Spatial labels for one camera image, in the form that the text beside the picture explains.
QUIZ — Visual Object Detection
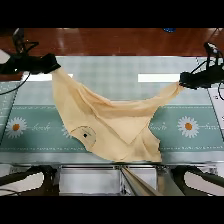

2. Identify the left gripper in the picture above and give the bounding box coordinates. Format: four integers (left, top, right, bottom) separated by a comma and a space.
40, 52, 62, 75

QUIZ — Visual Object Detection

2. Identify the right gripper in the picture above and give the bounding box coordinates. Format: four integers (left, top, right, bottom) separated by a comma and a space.
178, 71, 202, 91

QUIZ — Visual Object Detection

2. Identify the cream shirt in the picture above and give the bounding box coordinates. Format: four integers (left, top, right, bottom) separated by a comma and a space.
50, 68, 185, 164

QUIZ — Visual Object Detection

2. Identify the black cable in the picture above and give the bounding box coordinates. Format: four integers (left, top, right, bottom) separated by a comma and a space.
217, 79, 224, 101
0, 72, 32, 97

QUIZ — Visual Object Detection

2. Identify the silver frame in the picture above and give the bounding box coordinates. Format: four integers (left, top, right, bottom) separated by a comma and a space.
0, 161, 224, 197

